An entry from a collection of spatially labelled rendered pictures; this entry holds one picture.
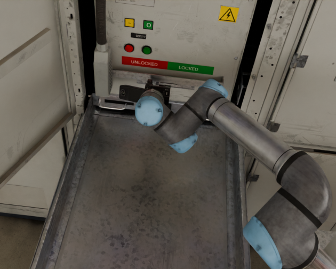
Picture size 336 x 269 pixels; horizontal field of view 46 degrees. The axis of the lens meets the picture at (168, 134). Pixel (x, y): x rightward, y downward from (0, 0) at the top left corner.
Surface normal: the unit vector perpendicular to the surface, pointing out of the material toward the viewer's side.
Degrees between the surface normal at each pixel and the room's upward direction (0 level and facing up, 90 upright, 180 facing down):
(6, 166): 90
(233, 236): 0
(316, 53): 90
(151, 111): 60
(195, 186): 0
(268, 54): 90
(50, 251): 0
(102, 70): 90
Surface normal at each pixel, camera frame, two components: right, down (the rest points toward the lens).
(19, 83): 0.89, 0.38
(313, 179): 0.02, -0.56
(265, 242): -0.27, -0.17
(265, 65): -0.08, 0.72
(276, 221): -0.44, -0.40
